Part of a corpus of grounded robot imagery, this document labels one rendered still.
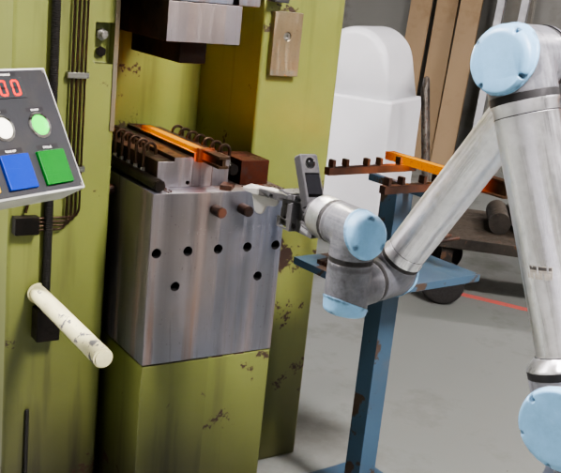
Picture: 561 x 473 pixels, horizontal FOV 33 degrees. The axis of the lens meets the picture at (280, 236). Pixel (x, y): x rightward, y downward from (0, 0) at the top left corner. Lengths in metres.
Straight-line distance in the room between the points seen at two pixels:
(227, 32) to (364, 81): 3.01
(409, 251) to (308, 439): 1.37
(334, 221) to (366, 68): 3.52
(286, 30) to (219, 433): 1.10
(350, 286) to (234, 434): 0.91
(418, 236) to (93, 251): 0.94
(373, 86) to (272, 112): 2.71
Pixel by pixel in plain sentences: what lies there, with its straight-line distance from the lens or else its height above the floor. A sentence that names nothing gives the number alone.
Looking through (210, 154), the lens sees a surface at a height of 1.01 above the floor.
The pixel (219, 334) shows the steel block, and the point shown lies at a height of 0.53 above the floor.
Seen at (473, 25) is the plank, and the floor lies 1.22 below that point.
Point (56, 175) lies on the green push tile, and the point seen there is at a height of 0.99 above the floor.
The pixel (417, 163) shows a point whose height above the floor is 1.00.
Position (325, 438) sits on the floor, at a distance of 3.21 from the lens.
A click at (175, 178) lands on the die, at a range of 2.39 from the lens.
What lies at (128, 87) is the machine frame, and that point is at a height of 1.09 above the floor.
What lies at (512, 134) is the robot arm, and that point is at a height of 1.23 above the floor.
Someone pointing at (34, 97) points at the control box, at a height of 1.14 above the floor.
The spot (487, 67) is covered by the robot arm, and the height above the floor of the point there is 1.33.
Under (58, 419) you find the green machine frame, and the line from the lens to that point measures 2.65.
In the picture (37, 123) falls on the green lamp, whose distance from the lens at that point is 2.10.
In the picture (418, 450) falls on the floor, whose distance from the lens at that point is 3.24.
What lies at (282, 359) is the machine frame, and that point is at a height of 0.33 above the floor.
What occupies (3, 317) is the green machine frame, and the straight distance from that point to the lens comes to 2.51.
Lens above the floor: 1.44
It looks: 15 degrees down
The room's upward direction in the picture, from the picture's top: 6 degrees clockwise
